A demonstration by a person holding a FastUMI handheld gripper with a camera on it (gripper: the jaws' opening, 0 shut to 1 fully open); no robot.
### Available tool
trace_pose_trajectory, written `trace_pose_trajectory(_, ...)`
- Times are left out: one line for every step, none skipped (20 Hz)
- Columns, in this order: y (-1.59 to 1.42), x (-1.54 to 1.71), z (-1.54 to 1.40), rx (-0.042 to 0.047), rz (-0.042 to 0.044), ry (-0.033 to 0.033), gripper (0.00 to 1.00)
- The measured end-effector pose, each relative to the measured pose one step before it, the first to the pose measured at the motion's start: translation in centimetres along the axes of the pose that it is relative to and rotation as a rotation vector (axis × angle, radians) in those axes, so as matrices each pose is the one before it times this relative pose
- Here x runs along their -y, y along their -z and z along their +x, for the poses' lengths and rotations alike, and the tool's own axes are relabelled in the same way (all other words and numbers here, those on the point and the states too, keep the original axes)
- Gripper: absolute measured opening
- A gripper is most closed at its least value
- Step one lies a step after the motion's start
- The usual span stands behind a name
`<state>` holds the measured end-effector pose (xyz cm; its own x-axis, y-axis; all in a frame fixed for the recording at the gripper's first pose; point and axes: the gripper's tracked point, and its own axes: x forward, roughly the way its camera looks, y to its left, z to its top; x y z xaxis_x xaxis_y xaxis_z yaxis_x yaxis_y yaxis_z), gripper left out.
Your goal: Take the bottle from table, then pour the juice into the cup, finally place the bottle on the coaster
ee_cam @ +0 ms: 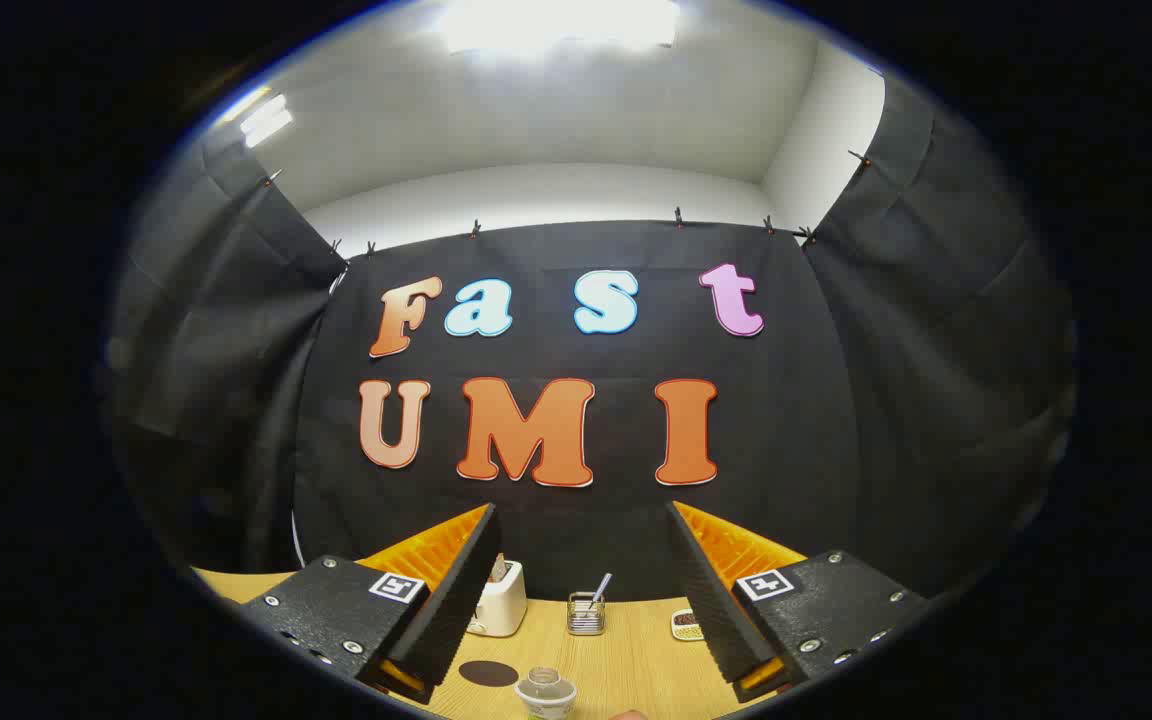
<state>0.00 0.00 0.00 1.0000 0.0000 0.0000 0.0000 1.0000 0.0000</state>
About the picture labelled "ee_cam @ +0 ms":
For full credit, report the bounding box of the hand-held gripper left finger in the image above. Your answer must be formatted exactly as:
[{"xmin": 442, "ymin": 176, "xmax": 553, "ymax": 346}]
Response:
[{"xmin": 239, "ymin": 503, "xmax": 502, "ymax": 706}]

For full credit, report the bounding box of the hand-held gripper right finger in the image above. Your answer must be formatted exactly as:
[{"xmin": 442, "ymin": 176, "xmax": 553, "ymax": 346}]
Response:
[{"xmin": 664, "ymin": 500, "xmax": 932, "ymax": 704}]

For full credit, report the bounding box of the wooden table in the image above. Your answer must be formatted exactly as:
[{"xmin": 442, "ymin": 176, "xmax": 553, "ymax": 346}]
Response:
[{"xmin": 191, "ymin": 568, "xmax": 772, "ymax": 720}]

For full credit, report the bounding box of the cream toaster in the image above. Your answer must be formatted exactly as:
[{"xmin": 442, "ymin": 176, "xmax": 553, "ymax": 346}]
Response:
[{"xmin": 466, "ymin": 553, "xmax": 528, "ymax": 638}]

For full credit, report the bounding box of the ceiling tube light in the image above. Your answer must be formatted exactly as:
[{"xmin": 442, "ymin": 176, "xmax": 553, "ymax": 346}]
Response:
[{"xmin": 224, "ymin": 88, "xmax": 295, "ymax": 149}]

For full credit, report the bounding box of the dark brown round coaster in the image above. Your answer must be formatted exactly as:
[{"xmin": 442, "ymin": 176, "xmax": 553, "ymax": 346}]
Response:
[{"xmin": 458, "ymin": 660, "xmax": 520, "ymax": 688}]

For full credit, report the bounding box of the clear juice bottle white label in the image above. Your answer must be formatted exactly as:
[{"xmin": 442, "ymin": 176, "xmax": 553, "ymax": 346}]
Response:
[{"xmin": 514, "ymin": 667, "xmax": 578, "ymax": 720}]

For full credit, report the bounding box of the wire mesh pen holder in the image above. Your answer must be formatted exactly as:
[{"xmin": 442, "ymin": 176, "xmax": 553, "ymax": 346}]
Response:
[{"xmin": 567, "ymin": 592, "xmax": 606, "ymax": 637}]

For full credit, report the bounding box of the black backdrop cloth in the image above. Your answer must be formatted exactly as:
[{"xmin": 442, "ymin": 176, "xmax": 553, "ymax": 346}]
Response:
[{"xmin": 106, "ymin": 75, "xmax": 1077, "ymax": 604}]

